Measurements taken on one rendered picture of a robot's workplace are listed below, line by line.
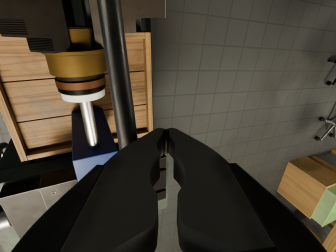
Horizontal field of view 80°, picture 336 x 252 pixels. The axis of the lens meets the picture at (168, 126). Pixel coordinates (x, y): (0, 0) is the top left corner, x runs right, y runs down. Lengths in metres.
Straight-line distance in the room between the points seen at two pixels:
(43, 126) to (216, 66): 1.47
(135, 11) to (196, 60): 1.39
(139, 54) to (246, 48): 1.50
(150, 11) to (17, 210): 0.56
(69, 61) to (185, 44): 1.36
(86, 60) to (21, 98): 0.30
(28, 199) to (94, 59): 0.43
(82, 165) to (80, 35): 0.22
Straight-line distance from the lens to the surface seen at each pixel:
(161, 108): 1.68
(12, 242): 0.82
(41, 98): 0.58
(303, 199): 3.46
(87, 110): 0.37
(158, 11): 0.34
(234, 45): 1.89
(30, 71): 0.57
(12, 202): 0.65
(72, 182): 0.54
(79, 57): 0.32
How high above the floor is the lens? 1.43
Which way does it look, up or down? 54 degrees down
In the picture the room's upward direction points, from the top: 138 degrees clockwise
